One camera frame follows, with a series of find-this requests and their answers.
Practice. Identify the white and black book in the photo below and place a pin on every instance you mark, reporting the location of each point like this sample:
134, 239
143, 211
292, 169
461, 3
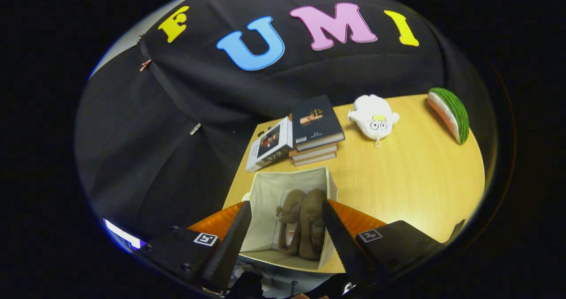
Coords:
269, 144

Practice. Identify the lit monitor screen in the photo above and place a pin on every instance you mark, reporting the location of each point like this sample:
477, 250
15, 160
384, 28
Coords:
124, 235

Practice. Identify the white plush toy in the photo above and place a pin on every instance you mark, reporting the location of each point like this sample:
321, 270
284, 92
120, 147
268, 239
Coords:
371, 111

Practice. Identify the copper clothespin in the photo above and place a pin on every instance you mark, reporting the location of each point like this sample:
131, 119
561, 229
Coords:
145, 64

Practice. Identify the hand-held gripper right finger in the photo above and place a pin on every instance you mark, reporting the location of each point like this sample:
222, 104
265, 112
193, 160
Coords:
342, 246

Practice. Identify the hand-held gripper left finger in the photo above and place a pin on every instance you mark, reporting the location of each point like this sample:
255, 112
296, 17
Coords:
227, 254

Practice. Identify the watermelon slice plush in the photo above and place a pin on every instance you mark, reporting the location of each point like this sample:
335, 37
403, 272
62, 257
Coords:
457, 113

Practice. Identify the black backdrop cloth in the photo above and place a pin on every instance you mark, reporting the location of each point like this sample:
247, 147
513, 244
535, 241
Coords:
177, 113

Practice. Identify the tan cover book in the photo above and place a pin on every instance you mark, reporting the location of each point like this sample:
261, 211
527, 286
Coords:
315, 159
314, 151

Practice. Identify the silver metal clip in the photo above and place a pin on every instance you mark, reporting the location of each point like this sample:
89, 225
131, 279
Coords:
195, 128

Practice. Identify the dark hardcover book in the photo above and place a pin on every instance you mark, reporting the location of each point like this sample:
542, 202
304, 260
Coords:
316, 117

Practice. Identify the grey fabric storage box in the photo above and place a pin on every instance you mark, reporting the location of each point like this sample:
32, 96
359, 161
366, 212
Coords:
269, 193

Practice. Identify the brown moccasin shoe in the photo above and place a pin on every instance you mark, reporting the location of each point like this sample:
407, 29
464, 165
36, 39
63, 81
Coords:
292, 204
314, 228

